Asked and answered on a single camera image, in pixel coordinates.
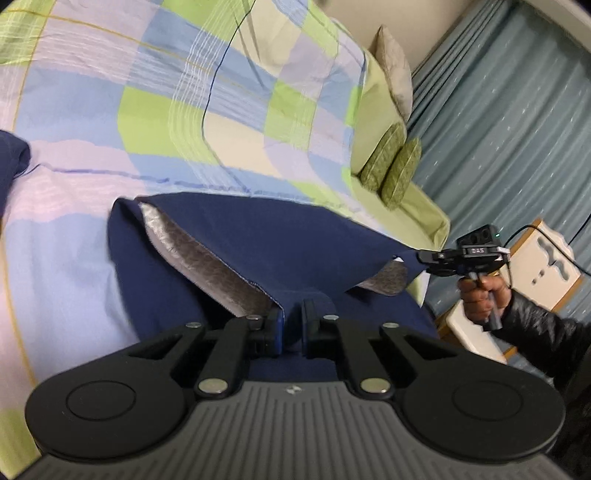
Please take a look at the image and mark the light green bed sheet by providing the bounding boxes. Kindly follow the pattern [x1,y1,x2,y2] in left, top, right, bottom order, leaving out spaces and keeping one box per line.
[348,51,451,305]

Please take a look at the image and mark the checked pastel blanket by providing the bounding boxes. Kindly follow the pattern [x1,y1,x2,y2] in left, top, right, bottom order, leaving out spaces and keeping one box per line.
[0,0,416,444]

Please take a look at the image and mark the person's right forearm black sleeve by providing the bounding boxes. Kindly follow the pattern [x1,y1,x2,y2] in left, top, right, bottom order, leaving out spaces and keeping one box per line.
[492,291,591,393]

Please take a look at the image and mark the white wooden nightstand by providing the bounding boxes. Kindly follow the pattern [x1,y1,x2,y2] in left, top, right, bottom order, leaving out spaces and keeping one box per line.
[501,219,583,315]

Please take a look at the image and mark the person's right hand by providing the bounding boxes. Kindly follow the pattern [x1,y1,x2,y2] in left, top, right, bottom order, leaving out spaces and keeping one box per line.
[458,274,511,329]

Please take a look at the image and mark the navy cloth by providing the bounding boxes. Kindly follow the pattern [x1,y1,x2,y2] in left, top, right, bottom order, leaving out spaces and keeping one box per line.
[0,130,32,222]

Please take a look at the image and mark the grey pillow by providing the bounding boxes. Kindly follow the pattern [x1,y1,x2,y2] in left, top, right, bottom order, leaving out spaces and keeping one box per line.
[372,25,414,123]

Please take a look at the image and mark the blue-grey curtain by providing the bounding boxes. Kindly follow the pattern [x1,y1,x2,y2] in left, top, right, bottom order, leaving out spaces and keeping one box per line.
[409,0,591,324]

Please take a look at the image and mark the navy fleece-lined garment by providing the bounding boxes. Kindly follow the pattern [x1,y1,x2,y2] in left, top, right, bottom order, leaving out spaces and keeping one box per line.
[107,191,439,384]

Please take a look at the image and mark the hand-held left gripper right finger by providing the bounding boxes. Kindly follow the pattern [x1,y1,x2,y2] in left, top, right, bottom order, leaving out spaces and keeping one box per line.
[301,299,458,400]

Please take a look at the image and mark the green patterned cushion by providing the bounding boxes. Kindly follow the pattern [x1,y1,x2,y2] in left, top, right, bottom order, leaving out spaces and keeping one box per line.
[381,137,422,209]
[360,122,407,192]

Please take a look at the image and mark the black cable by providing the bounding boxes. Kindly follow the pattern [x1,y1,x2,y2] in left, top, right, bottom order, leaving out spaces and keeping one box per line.
[502,224,591,278]

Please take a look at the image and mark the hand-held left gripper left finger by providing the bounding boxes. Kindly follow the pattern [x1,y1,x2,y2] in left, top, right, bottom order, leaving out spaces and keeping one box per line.
[128,308,283,400]

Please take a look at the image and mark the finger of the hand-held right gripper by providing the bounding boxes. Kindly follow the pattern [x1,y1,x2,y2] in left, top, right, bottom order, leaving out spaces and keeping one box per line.
[418,250,444,277]

